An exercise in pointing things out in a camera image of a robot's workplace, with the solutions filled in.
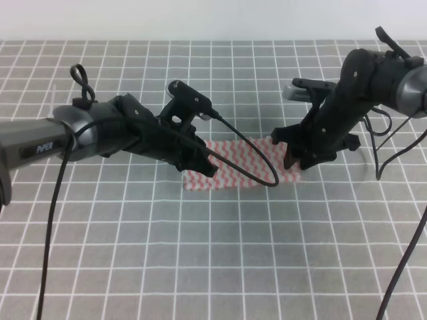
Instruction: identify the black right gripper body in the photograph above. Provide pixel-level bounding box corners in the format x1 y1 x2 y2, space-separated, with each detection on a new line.
300 49 384 163

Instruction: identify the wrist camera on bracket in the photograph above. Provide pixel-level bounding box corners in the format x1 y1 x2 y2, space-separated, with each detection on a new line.
282 78 336 109
159 80 220 125

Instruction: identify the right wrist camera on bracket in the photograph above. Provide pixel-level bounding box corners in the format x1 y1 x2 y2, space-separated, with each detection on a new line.
282 78 336 109

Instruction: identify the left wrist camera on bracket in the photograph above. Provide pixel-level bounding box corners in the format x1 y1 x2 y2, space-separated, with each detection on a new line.
159 80 220 125

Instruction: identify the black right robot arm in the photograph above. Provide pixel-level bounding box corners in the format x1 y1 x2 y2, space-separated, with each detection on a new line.
272 27 426 170

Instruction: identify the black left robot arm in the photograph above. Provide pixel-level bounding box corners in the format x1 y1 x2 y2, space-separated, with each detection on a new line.
1 94 218 205

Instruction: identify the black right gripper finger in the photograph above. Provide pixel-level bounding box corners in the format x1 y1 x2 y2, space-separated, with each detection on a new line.
284 148 314 169
271 125 301 146

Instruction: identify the pink white wavy striped towel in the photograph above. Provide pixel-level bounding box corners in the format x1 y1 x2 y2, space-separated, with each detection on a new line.
183 137 301 191

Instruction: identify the black left camera cable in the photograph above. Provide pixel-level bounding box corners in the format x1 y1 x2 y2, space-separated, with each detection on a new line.
35 111 280 320

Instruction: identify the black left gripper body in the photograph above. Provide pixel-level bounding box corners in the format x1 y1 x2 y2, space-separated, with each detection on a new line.
115 94 207 170

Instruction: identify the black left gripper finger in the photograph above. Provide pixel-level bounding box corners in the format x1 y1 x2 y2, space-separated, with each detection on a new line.
180 153 216 177

